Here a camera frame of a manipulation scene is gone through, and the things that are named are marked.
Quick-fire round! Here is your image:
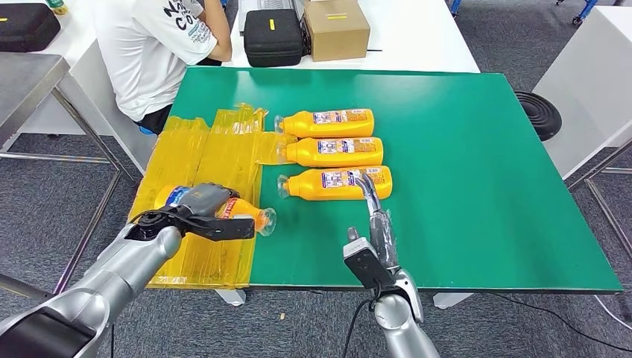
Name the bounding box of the blue wheeled cart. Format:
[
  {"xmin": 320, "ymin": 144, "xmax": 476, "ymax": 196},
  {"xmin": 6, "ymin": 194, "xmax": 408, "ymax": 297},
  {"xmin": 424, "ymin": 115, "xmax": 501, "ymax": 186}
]
[{"xmin": 555, "ymin": 0, "xmax": 616, "ymax": 27}]

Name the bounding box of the brown cardboard box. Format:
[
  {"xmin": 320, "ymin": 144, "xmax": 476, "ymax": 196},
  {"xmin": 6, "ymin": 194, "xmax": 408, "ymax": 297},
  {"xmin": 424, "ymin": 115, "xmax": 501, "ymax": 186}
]
[{"xmin": 302, "ymin": 0, "xmax": 371, "ymax": 63}]

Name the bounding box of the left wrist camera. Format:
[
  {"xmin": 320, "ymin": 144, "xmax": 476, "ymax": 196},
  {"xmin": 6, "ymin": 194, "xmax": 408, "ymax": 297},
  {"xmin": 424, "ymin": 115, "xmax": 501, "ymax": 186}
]
[{"xmin": 125, "ymin": 204, "xmax": 256, "ymax": 242}]

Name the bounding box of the yellow taped plastic sheet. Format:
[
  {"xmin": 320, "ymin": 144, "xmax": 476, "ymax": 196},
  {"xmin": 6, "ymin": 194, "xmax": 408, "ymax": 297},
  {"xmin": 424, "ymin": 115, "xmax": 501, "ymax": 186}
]
[{"xmin": 127, "ymin": 102, "xmax": 297, "ymax": 290}]

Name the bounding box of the white floor cable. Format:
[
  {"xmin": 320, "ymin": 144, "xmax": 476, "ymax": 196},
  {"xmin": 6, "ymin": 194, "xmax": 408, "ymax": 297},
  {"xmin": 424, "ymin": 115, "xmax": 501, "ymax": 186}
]
[{"xmin": 592, "ymin": 295, "xmax": 632, "ymax": 331}]

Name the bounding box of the steel table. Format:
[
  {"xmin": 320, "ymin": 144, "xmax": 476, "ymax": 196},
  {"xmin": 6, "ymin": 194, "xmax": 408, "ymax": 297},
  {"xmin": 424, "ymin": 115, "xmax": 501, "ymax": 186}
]
[{"xmin": 0, "ymin": 52, "xmax": 136, "ymax": 302}]

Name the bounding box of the black floor cable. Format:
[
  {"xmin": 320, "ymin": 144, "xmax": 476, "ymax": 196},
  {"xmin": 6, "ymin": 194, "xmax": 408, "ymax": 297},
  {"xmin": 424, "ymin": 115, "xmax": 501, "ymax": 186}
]
[{"xmin": 493, "ymin": 294, "xmax": 632, "ymax": 347}]

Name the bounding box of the white table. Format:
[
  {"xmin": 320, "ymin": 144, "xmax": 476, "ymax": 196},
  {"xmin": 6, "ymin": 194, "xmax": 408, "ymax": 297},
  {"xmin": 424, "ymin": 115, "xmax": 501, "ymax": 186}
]
[{"xmin": 532, "ymin": 5, "xmax": 632, "ymax": 180}]

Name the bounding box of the person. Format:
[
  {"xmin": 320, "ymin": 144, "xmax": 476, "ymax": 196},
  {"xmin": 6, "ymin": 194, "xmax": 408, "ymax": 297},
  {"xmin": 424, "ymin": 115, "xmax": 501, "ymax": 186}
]
[{"xmin": 93, "ymin": 0, "xmax": 233, "ymax": 136}]

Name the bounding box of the black zip case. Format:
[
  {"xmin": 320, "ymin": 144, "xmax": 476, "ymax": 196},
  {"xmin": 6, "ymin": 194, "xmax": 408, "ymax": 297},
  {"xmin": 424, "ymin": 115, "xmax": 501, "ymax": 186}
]
[
  {"xmin": 243, "ymin": 8, "xmax": 304, "ymax": 68},
  {"xmin": 0, "ymin": 2, "xmax": 61, "ymax": 54}
]

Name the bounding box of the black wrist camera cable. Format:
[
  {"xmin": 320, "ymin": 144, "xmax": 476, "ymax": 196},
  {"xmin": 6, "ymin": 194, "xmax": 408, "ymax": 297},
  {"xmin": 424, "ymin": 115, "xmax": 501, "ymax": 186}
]
[{"xmin": 341, "ymin": 295, "xmax": 384, "ymax": 358}]

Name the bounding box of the steel leg frame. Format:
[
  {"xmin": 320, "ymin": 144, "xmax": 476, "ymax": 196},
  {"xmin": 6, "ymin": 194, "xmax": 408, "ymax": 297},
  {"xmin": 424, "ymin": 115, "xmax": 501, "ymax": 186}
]
[{"xmin": 566, "ymin": 138, "xmax": 632, "ymax": 263}]

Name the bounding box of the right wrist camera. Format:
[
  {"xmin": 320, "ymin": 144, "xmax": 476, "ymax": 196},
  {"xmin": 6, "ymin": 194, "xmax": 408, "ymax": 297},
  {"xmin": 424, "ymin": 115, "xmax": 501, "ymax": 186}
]
[{"xmin": 343, "ymin": 236, "xmax": 396, "ymax": 291}]

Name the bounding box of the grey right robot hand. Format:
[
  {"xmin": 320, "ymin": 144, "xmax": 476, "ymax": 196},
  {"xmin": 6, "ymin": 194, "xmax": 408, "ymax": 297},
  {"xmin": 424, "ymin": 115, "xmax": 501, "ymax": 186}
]
[{"xmin": 347, "ymin": 172, "xmax": 401, "ymax": 271}]

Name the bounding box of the orange detergent bottle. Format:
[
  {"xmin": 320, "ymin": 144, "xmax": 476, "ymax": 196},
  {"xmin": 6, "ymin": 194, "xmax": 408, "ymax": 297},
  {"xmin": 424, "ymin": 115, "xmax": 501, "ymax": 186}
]
[
  {"xmin": 276, "ymin": 136, "xmax": 384, "ymax": 169},
  {"xmin": 154, "ymin": 185, "xmax": 277, "ymax": 237},
  {"xmin": 274, "ymin": 108, "xmax": 375, "ymax": 139},
  {"xmin": 276, "ymin": 165, "xmax": 393, "ymax": 201}
]

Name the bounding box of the black ribbed round stool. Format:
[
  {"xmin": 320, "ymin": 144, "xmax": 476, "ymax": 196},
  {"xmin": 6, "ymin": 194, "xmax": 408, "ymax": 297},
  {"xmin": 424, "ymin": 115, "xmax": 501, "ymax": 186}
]
[{"xmin": 513, "ymin": 90, "xmax": 563, "ymax": 142}]

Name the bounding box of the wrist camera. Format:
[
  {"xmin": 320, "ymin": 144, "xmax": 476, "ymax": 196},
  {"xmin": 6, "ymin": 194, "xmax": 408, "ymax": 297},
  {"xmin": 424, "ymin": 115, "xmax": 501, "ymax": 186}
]
[
  {"xmin": 343, "ymin": 236, "xmax": 396, "ymax": 291},
  {"xmin": 125, "ymin": 204, "xmax": 256, "ymax": 242}
]

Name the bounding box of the white table foot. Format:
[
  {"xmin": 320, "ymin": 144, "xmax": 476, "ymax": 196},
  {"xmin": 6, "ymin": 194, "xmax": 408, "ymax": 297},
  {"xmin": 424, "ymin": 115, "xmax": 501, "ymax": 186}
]
[
  {"xmin": 215, "ymin": 289, "xmax": 247, "ymax": 307},
  {"xmin": 432, "ymin": 292, "xmax": 475, "ymax": 310}
]

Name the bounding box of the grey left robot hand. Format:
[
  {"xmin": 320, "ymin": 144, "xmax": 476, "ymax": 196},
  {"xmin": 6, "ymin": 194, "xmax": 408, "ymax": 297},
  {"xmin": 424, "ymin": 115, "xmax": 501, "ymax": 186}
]
[{"xmin": 177, "ymin": 182, "xmax": 241, "ymax": 219}]

